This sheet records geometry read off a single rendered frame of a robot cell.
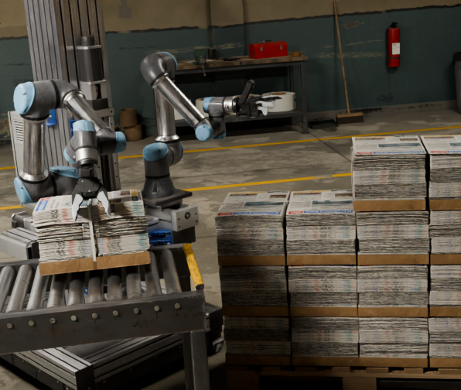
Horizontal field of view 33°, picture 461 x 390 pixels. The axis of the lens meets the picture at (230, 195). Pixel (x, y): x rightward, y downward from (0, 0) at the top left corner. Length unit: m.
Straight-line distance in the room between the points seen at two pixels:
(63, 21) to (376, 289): 1.74
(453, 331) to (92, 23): 2.04
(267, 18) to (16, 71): 3.10
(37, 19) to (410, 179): 1.74
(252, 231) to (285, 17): 6.84
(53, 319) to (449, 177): 1.61
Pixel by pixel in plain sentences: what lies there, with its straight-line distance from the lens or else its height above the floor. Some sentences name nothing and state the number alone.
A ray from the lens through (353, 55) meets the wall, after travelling 10.16.
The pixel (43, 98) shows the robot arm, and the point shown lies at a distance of 3.09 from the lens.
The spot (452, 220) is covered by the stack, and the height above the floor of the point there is 0.79.
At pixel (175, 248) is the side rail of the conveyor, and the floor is 0.80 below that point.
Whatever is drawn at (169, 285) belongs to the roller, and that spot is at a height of 0.80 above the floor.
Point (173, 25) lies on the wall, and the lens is 9.70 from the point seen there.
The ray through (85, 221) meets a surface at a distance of 2.69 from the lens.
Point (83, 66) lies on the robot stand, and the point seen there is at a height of 1.45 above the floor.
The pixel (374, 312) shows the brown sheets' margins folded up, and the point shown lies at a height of 0.40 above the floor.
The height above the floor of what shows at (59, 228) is 0.99.
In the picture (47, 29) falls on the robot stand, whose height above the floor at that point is 1.61.
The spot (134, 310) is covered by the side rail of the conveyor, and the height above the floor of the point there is 0.78.
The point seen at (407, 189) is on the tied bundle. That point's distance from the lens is 3.18.
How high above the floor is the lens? 1.75
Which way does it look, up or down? 15 degrees down
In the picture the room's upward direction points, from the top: 4 degrees counter-clockwise
